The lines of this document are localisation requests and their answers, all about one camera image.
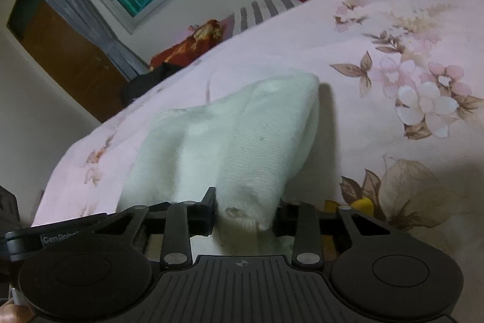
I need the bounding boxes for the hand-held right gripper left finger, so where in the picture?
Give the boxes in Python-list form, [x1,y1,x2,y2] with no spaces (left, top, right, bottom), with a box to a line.
[93,187,218,269]

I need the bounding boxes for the white knit garment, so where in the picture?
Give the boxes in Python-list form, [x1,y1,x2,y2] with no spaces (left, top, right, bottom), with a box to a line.
[117,71,321,256]

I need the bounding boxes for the person's left hand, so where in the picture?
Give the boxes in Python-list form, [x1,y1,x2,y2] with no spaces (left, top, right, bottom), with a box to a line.
[0,301,36,323]

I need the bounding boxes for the black cloth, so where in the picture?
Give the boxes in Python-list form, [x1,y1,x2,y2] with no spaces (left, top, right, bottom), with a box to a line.
[121,64,183,107]

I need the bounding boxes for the red patterned pillow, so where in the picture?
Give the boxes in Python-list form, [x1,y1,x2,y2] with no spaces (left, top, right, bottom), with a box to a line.
[150,19,228,73]

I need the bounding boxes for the striped pillow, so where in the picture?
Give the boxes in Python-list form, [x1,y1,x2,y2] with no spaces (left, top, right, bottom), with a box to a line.
[227,0,300,41]

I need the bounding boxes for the pink floral bed sheet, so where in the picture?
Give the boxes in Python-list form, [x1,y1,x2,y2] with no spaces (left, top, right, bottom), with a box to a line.
[30,0,484,271]

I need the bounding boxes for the brown wooden door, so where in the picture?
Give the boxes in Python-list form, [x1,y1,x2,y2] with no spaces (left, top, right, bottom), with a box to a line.
[7,0,130,124]

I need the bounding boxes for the grey curtain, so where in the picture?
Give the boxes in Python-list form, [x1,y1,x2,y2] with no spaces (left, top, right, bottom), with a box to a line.
[9,0,150,80]

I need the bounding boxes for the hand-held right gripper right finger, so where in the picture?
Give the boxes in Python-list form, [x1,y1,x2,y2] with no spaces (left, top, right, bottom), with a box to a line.
[272,200,396,269]

